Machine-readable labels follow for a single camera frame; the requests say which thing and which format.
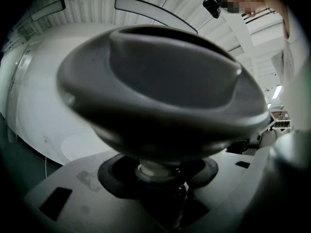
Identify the long black-framed ceiling lamp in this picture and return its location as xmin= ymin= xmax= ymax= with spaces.
xmin=30 ymin=0 xmax=67 ymax=22
xmin=114 ymin=0 xmax=199 ymax=35

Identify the black head-worn camera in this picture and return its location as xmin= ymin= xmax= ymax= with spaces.
xmin=202 ymin=0 xmax=222 ymax=19

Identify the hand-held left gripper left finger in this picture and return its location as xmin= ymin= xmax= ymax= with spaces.
xmin=23 ymin=151 xmax=166 ymax=233

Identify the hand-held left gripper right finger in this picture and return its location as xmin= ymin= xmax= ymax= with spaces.
xmin=179 ymin=146 xmax=274 ymax=233

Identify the grey wooden shelf desk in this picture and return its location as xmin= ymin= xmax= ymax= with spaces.
xmin=267 ymin=109 xmax=292 ymax=132

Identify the ceiling tube light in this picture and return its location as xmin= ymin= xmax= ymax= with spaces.
xmin=272 ymin=84 xmax=283 ymax=100

